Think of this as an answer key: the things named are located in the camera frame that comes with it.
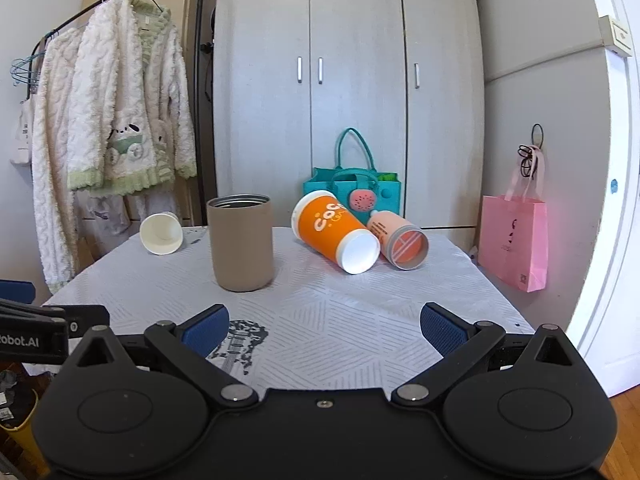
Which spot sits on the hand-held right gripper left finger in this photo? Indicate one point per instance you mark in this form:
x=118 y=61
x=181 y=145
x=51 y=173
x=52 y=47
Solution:
x=206 y=331

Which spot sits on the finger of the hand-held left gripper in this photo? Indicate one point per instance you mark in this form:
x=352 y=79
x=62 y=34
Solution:
x=15 y=292

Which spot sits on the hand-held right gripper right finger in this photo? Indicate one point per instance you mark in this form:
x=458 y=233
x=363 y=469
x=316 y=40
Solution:
x=442 y=330

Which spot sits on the taupe metal tumbler cup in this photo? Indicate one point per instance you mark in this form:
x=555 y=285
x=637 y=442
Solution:
x=242 y=245

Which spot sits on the peach pink paper cup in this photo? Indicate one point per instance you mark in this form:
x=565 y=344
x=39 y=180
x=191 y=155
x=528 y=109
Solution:
x=395 y=235

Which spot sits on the white paper cup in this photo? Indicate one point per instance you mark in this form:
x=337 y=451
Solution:
x=160 y=235

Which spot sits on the orange paper cup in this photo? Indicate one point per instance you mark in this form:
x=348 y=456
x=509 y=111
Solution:
x=325 y=230

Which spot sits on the yellow bin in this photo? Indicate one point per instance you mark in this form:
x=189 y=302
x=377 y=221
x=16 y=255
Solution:
x=22 y=440

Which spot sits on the pink paper shopping bag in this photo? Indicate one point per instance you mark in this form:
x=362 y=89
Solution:
x=512 y=245

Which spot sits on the white printed garment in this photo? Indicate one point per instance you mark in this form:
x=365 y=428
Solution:
x=105 y=220

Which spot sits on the white patterned tablecloth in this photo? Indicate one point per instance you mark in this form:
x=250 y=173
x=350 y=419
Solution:
x=325 y=310

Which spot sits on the long white fuzzy robe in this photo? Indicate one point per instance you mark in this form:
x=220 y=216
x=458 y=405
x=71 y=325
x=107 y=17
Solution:
x=50 y=160

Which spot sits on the teal felt tote bag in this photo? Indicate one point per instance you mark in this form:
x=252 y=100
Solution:
x=385 y=195

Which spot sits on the white cloth tote bag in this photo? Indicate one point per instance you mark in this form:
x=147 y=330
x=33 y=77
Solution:
x=21 y=135

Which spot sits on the white door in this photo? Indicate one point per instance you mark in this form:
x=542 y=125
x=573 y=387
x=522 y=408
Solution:
x=617 y=235

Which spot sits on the teal clothes hangers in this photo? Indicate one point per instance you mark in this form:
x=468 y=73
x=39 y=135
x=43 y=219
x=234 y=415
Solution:
x=22 y=69

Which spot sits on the white cardigan with green trim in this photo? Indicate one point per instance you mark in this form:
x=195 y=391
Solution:
x=125 y=95

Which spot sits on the grey wardrobe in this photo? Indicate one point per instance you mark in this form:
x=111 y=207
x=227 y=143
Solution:
x=350 y=110

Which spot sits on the black clothes rack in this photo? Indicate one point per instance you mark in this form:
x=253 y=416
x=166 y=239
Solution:
x=202 y=10

